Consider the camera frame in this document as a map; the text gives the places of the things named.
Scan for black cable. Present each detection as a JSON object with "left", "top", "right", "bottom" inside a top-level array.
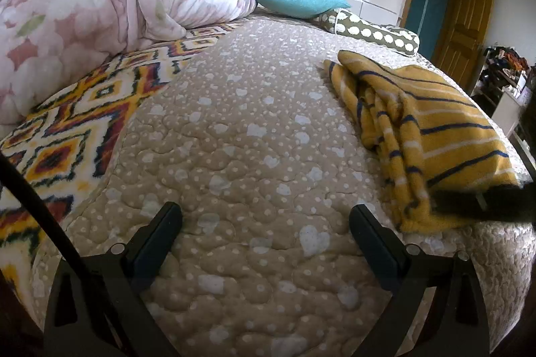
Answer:
[{"left": 0, "top": 152, "right": 97, "bottom": 282}]

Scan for brown wooden door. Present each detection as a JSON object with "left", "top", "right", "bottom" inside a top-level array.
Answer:
[{"left": 433, "top": 0, "right": 497, "bottom": 90}]

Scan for pile of mixed clothes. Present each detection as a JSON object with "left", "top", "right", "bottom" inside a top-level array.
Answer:
[{"left": 481, "top": 45, "right": 532, "bottom": 83}]

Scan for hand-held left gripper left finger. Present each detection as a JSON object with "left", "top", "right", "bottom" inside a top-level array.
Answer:
[{"left": 44, "top": 201, "right": 184, "bottom": 357}]

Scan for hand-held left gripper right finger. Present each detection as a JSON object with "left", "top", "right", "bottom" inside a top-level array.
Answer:
[{"left": 349, "top": 204, "right": 490, "bottom": 357}]

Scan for pink floral duvet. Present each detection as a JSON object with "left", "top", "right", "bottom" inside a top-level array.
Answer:
[{"left": 0, "top": 0, "right": 257, "bottom": 126}]

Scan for shoe rack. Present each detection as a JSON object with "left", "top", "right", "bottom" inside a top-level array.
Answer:
[{"left": 471, "top": 68, "right": 503, "bottom": 111}]

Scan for beige heart-print quilt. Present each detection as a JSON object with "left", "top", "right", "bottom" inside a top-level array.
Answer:
[{"left": 31, "top": 16, "right": 536, "bottom": 357}]

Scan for olive polka-dot pillow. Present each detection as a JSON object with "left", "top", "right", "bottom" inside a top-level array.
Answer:
[{"left": 312, "top": 8, "right": 420, "bottom": 56}]

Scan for colourful diamond-pattern blanket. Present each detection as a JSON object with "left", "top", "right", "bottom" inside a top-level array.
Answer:
[{"left": 0, "top": 22, "right": 248, "bottom": 299}]

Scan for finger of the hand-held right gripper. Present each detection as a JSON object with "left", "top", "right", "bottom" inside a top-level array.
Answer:
[{"left": 431, "top": 183, "right": 536, "bottom": 224}]

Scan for yellow striped knit garment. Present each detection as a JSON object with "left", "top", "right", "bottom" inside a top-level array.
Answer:
[{"left": 322, "top": 49, "right": 522, "bottom": 234}]

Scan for white television cabinet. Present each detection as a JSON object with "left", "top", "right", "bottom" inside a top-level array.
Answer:
[{"left": 492, "top": 87, "right": 536, "bottom": 173}]

